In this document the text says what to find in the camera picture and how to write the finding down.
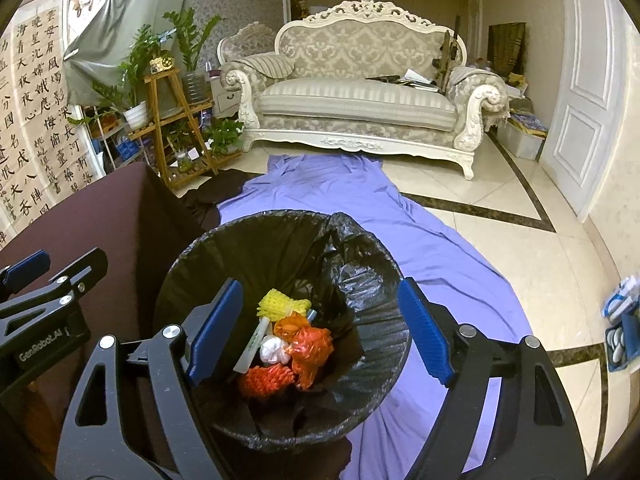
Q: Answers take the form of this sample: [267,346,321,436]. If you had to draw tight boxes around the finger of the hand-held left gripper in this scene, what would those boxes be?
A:
[0,247,109,334]
[0,251,52,295]

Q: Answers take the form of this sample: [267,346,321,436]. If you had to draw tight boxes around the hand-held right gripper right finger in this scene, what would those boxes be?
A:
[396,275,590,480]

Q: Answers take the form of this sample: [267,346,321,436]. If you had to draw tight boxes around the dark brown wall hanging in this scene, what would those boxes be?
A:
[487,22,527,76]

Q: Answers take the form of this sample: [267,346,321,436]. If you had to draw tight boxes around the orange plastic bag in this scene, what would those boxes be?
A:
[274,314,308,341]

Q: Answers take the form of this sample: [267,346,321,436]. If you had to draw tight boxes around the white blue slipper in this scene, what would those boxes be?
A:
[602,275,640,321]

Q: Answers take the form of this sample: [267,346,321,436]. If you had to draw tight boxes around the leafy green plant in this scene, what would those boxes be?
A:
[117,25,173,91]

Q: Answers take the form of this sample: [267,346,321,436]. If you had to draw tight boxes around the dark brown cloth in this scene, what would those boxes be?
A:
[180,170,248,231]

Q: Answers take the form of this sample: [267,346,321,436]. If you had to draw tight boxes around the grey curtain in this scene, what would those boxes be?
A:
[62,0,193,106]

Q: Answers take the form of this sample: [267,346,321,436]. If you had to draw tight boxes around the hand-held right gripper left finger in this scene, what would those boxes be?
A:
[56,276,245,480]

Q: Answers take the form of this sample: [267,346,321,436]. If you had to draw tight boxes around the white door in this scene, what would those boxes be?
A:
[540,0,631,221]

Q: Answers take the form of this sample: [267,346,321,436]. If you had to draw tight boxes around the plant in white pot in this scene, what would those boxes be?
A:
[67,60,151,131]

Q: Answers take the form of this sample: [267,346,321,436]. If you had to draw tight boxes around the red foam net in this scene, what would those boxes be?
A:
[239,362,296,398]

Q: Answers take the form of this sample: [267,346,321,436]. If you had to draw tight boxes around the calligraphy scroll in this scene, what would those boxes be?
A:
[0,35,40,241]
[15,5,96,196]

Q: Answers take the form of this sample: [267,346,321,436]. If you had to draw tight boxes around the papers on sofa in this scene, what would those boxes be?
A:
[367,67,443,92]

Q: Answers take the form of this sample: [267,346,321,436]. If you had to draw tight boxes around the ornate cream sofa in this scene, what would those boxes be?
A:
[220,0,511,181]

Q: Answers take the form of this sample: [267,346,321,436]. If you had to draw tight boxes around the white tube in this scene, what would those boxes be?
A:
[235,317,271,373]

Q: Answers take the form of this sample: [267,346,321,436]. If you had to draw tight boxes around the storage box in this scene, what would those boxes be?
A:
[497,112,548,161]

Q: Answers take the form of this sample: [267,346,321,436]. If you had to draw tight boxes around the purple cloth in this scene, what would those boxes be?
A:
[217,152,533,480]

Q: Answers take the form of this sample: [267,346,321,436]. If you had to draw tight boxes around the red plastic bag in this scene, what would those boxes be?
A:
[290,327,335,391]

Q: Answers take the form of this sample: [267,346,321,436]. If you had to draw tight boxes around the low green plant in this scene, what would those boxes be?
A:
[202,117,246,156]

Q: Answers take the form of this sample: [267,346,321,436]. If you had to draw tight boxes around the blue shoe basket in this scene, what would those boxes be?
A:
[605,312,640,373]

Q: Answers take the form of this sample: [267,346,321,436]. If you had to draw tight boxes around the wooden plant stand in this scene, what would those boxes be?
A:
[127,67,221,191]

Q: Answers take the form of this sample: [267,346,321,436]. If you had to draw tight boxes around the white paper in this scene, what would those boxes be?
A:
[259,335,291,365]

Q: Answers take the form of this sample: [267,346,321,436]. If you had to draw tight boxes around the tall glossy-leaf plant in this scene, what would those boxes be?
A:
[162,7,223,103]

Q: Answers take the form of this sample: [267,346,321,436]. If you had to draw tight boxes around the striped pillow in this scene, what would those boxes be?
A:
[235,54,296,81]

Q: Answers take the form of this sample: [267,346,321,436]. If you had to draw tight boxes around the ornate cream armchair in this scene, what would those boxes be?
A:
[216,21,277,68]

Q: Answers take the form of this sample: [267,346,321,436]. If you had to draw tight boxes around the yellow foam net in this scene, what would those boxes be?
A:
[257,289,312,321]

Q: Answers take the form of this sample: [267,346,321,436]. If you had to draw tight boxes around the wooden object on sofa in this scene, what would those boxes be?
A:
[434,17,463,88]

